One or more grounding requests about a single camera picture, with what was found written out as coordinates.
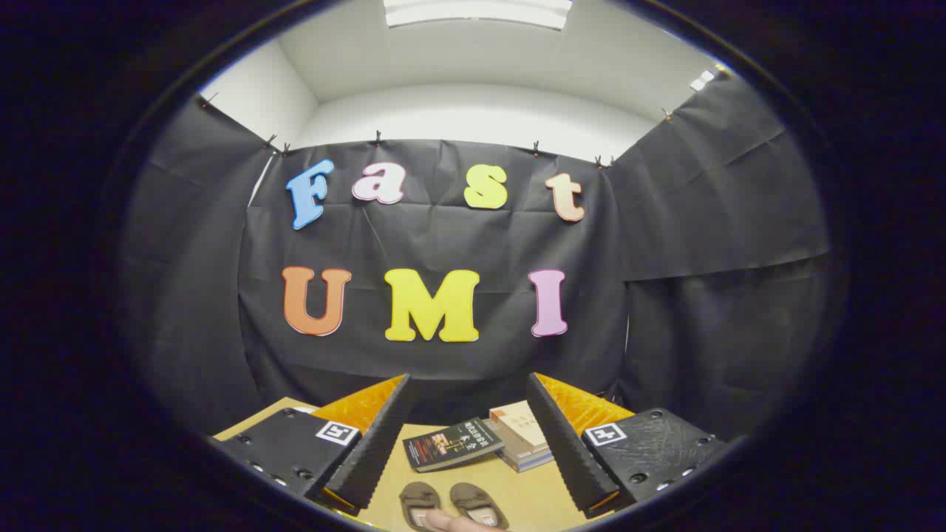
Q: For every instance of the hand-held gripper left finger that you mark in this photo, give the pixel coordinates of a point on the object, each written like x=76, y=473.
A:
x=373, y=443

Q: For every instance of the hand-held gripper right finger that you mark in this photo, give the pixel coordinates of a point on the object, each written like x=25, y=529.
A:
x=565, y=443

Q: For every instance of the brown fuzzy shoe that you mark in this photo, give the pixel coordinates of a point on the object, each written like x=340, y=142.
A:
x=477, y=499
x=420, y=499

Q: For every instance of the blue cover book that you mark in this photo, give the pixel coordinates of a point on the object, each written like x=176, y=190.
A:
x=528, y=459

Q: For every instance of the black paperback book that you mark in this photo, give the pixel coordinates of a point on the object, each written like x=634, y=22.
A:
x=452, y=445

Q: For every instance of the ceiling light panel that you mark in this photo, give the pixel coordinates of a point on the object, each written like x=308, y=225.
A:
x=477, y=11

